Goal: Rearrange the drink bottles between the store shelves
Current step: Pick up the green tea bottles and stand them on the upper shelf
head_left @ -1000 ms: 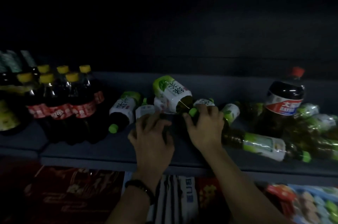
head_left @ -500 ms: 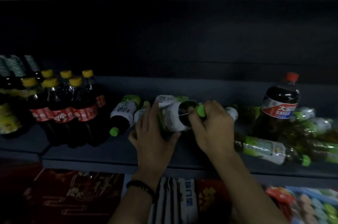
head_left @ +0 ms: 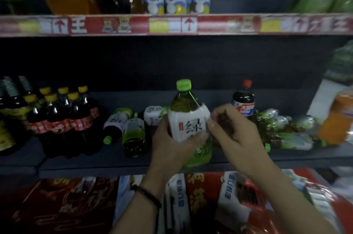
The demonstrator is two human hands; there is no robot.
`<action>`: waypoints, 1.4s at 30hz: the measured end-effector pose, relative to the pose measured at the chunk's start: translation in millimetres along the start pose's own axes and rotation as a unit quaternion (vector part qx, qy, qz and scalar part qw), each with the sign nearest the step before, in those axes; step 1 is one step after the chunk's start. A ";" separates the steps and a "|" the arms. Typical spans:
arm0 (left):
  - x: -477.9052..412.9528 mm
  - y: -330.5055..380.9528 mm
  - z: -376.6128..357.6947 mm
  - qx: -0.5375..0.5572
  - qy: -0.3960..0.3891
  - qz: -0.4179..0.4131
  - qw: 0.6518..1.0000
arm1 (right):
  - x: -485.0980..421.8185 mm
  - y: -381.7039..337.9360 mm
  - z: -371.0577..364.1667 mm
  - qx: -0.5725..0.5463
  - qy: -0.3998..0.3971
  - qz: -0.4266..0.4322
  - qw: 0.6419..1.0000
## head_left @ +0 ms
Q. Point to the person's right hand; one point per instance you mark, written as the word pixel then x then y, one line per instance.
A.
pixel 240 142

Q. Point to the person's left hand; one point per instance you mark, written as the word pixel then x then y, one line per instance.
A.
pixel 168 159

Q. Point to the large green tea bottle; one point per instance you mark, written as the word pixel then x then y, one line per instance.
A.
pixel 183 123

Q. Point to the pile of green tea bottles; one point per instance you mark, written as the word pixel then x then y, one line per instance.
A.
pixel 275 126

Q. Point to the green-cap tea bottle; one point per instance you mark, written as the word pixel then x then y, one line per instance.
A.
pixel 117 123

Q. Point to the dark grey metal shelf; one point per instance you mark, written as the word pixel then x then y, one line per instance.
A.
pixel 82 162

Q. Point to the cluster of small cola bottles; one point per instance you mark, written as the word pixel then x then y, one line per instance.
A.
pixel 60 126

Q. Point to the person's right forearm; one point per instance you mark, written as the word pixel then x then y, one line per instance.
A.
pixel 289 206

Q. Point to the red shelf price strip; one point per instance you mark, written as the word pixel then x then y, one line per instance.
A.
pixel 212 24

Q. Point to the stack of white blue packets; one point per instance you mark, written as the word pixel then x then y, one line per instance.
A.
pixel 179 203

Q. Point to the red gold-flower packet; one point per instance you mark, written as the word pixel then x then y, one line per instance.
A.
pixel 201 192

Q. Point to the crumpled white blue packet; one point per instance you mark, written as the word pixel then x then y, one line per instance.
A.
pixel 231 192

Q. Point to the white striped pack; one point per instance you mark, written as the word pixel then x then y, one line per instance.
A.
pixel 325 206

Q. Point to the stack of drink bottle packs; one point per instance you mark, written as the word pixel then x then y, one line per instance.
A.
pixel 342 63

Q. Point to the cluster of checked-neck sauce bottles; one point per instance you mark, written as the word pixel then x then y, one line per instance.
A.
pixel 11 120

